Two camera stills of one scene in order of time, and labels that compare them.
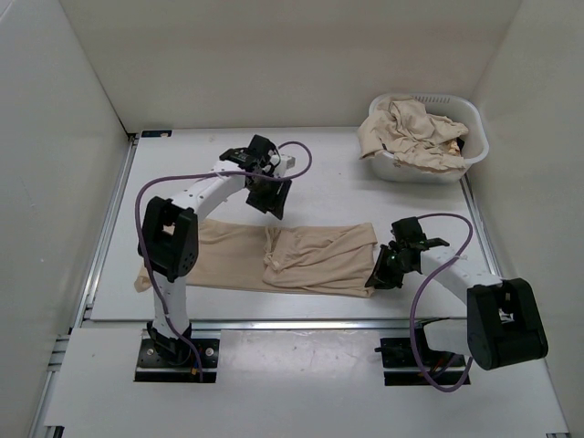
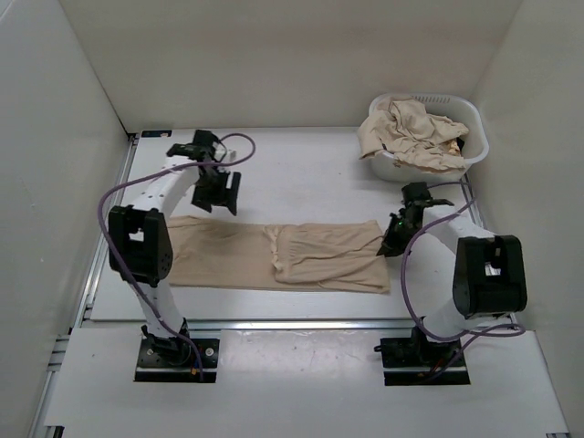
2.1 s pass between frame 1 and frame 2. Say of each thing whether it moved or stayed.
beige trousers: stayed
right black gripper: moved
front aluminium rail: stayed
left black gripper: moved
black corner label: stayed
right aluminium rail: stayed
